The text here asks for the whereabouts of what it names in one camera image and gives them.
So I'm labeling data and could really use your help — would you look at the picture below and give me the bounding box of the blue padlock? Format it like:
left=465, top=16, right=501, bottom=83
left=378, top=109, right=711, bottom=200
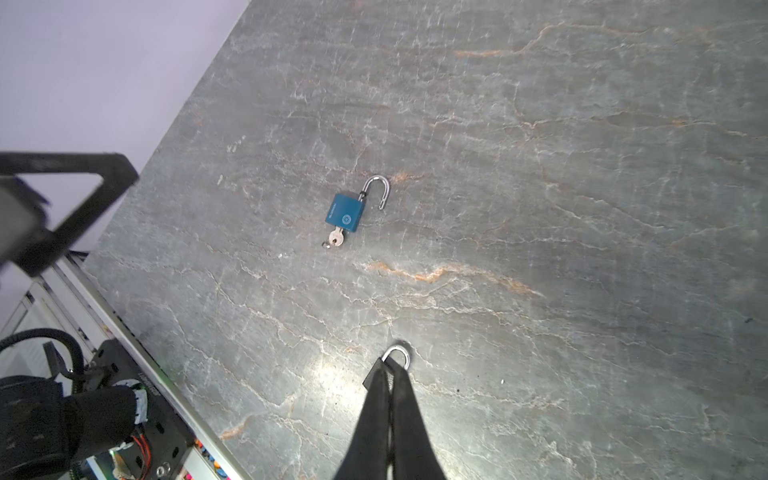
left=325, top=175, right=391, bottom=232

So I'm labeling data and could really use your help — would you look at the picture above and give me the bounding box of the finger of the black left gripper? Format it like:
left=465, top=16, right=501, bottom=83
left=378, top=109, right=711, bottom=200
left=1, top=152, right=139, bottom=277

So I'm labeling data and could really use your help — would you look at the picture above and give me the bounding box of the silver key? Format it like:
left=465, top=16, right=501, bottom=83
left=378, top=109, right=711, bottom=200
left=322, top=227, right=345, bottom=249

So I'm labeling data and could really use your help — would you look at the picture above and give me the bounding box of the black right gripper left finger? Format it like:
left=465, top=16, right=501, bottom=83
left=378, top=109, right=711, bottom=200
left=335, top=359, right=390, bottom=479

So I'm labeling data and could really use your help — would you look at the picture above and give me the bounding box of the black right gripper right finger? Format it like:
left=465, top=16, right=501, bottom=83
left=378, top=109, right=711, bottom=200
left=389, top=361, right=446, bottom=479

